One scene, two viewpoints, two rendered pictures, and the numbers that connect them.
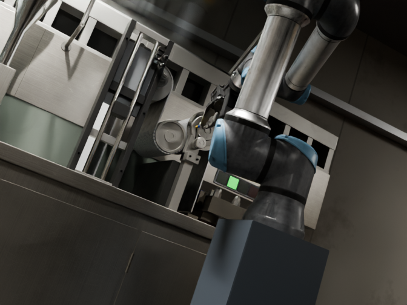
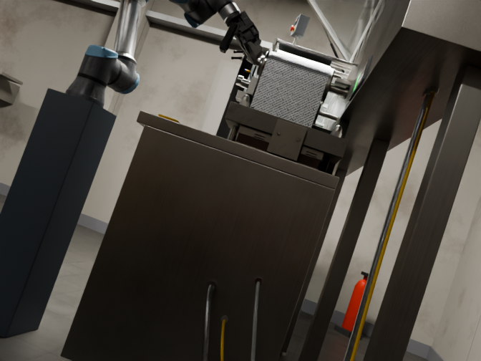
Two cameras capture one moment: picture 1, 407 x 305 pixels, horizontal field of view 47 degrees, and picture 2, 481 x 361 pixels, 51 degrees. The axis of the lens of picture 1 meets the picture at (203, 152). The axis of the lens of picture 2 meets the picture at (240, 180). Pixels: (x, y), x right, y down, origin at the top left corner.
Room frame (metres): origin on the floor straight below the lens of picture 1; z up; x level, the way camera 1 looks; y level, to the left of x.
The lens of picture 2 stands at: (2.62, -1.59, 0.70)
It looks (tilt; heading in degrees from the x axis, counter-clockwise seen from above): 3 degrees up; 119
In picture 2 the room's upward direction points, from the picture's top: 19 degrees clockwise
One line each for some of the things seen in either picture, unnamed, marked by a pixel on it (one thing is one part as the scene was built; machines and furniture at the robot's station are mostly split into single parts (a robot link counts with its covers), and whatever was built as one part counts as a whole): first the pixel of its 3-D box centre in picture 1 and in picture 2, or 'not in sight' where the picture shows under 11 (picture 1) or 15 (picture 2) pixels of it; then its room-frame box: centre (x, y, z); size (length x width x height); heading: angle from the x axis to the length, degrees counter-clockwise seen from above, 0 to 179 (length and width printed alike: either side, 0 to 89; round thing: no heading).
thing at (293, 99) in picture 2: (193, 167); (285, 102); (1.81, 0.02, 1.13); 0.23 x 0.01 x 0.18; 24
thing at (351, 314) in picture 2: not in sight; (357, 304); (1.66, 2.94, 0.28); 0.25 x 0.24 x 0.57; 16
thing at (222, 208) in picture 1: (203, 208); (285, 133); (1.90, -0.08, 1.00); 0.40 x 0.16 x 0.06; 24
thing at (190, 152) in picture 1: (183, 176); (237, 114); (1.62, 0.04, 1.05); 0.06 x 0.05 x 0.31; 24
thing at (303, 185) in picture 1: (287, 167); (99, 63); (1.09, -0.21, 1.07); 0.13 x 0.12 x 0.14; 93
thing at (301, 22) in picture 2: not in sight; (298, 26); (1.48, 0.53, 1.66); 0.07 x 0.07 x 0.10; 40
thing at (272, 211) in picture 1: (277, 213); (88, 90); (1.10, -0.21, 0.95); 0.15 x 0.15 x 0.10
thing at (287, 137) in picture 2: not in sight; (287, 140); (1.95, -0.15, 0.96); 0.10 x 0.03 x 0.11; 24
